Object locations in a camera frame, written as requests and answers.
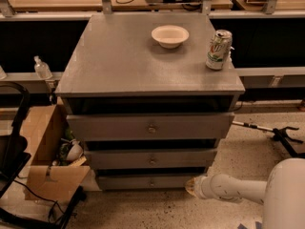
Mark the grey bottom drawer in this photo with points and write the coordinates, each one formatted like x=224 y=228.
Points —
x=152 y=181

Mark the white cup in box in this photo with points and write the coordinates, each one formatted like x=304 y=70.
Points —
x=75 y=151

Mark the grey drawer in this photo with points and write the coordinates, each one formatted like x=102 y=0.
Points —
x=160 y=158
x=152 y=181
x=101 y=127

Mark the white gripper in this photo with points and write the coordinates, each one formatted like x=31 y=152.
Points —
x=201 y=187

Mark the clear plastic bottle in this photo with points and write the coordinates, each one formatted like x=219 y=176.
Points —
x=42 y=69

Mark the black cart frame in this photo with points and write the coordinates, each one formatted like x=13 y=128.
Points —
x=12 y=147

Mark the grey drawer cabinet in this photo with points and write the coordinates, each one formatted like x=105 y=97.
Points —
x=117 y=68

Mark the grey top drawer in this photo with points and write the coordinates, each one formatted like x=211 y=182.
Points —
x=101 y=127

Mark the green white soda can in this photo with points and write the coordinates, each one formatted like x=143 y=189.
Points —
x=219 y=49

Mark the grey middle drawer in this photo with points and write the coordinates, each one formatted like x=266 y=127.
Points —
x=160 y=158

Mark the brown cardboard box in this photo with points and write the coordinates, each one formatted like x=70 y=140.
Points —
x=44 y=129

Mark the black metal stand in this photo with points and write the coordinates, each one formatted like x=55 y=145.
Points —
x=280 y=135

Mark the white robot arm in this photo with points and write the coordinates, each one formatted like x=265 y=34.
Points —
x=282 y=195

